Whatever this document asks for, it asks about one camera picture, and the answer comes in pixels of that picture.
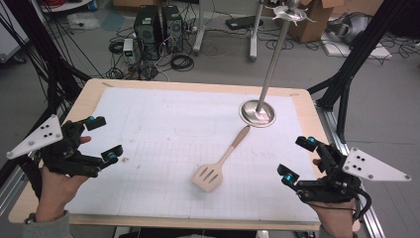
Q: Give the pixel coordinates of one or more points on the black computer tower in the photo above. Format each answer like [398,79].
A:
[171,29]
[147,33]

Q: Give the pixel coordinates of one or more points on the flat black device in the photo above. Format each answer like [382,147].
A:
[242,22]

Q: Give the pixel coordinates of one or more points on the beige slotted spatula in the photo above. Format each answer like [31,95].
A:
[208,175]

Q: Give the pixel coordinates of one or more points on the grey rounded appliance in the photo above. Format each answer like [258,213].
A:
[350,28]

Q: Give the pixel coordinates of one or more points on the white flat board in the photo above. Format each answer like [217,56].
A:
[363,51]

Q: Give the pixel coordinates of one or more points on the metal hook rack stand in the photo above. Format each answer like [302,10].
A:
[257,114]

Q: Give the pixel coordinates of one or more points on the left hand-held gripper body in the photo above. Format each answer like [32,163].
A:
[66,155]

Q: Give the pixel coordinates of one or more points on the white cabinet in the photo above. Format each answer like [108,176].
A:
[10,39]

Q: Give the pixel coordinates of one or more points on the white stand leg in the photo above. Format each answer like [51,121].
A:
[255,36]
[199,33]

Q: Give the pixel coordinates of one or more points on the wristwatch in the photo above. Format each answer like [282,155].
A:
[30,218]

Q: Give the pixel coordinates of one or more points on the cardboard box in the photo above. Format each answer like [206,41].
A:
[313,26]

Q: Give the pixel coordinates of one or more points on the aluminium rail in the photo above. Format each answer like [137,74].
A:
[10,195]
[330,124]

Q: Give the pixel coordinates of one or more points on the small white box device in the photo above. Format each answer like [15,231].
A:
[128,49]

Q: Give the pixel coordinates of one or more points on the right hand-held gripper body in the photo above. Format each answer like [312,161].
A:
[336,188]

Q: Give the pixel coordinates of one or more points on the clear plastic bag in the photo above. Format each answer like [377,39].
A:
[82,21]

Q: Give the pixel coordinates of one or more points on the person's right hand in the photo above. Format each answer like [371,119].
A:
[336,219]

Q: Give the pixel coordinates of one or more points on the white grid mat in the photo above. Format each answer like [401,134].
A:
[165,148]

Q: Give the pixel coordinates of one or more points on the white round table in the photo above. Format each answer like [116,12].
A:
[66,6]

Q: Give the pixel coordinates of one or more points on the person's left hand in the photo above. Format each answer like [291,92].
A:
[54,195]

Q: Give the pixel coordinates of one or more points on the black metal frame strut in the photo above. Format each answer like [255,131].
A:
[56,76]
[365,49]

